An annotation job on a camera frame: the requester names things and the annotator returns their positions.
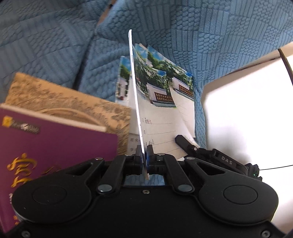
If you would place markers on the brown patterned book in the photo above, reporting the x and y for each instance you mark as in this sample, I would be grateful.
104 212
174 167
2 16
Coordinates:
68 103

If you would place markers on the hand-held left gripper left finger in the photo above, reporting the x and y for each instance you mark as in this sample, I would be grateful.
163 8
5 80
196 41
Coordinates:
138 160

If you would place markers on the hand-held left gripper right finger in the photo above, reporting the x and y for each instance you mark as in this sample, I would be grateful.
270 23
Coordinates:
150 160

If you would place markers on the blue textured sofa chair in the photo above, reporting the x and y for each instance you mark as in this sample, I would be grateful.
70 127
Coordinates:
206 34
34 45

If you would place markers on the purple book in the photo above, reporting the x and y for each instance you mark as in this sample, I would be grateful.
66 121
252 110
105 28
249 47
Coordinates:
57 148

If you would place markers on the grey metal rail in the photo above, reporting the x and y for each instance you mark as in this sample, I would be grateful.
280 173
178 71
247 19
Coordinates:
287 66

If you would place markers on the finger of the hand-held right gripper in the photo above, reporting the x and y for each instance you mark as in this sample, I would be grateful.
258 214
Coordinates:
186 147

